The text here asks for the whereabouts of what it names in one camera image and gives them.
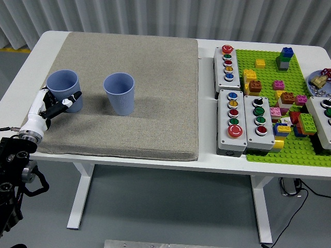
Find blue and yellow brick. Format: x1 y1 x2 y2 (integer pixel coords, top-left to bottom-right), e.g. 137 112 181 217
273 122 292 137

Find brass pipe fitting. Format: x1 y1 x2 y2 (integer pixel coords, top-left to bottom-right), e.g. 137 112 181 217
310 74 327 87

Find green studded baseplate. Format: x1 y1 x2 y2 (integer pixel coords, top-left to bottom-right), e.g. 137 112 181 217
234 49 331 168

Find black floor cable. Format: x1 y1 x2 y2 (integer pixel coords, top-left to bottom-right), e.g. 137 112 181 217
268 180 331 246

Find grey five-button control box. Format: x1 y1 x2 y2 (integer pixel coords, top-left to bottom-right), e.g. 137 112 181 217
212 45 242 100
216 89 248 157

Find blue round plate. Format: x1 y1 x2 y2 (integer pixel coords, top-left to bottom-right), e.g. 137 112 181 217
307 70 331 97

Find light green toy brick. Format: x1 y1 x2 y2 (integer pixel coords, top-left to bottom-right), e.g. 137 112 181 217
297 113 318 133

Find white pleated curtain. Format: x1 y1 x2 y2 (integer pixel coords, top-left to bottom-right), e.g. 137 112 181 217
0 0 331 52

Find yellow toy brick stack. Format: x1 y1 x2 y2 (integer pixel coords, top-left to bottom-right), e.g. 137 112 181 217
243 69 258 96

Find grey-brown fabric mat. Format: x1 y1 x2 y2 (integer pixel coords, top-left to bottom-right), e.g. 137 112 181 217
25 32 200 161

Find white control box black base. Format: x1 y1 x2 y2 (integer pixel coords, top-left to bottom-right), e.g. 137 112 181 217
305 96 331 156

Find blue ribbed plastic cup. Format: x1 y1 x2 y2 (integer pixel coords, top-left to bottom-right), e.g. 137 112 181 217
103 72 136 117
46 69 84 114

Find grey power adapter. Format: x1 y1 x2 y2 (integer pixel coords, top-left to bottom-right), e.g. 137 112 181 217
279 177 302 196

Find white table leg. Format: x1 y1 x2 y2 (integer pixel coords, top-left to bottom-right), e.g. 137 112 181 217
250 175 274 244
66 162 95 230

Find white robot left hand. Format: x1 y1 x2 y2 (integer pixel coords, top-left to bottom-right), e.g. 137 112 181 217
20 87 83 135

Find red toy brick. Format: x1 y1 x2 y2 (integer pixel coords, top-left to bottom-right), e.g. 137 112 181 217
289 111 302 125

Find brown toy brick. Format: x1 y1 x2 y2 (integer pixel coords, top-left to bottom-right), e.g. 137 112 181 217
280 91 295 105
248 80 263 93

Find grey selector switch control box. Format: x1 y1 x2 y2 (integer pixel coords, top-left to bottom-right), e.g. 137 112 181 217
243 95 276 156

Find yellow black floor tape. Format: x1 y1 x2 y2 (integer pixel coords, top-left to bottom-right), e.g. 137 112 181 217
0 46 31 54

